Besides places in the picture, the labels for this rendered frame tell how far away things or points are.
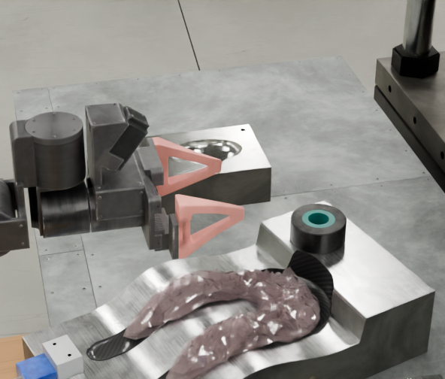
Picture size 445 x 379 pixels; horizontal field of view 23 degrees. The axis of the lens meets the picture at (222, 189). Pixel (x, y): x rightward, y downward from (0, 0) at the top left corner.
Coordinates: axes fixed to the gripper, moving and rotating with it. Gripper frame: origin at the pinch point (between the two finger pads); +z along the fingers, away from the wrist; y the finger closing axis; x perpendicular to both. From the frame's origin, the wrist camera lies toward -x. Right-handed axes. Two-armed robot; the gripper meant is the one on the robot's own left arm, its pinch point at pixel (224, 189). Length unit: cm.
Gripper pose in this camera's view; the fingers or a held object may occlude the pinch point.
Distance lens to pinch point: 116.4
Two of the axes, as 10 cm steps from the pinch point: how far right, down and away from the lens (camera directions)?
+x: -0.2, 8.4, 5.4
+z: 9.7, -1.1, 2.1
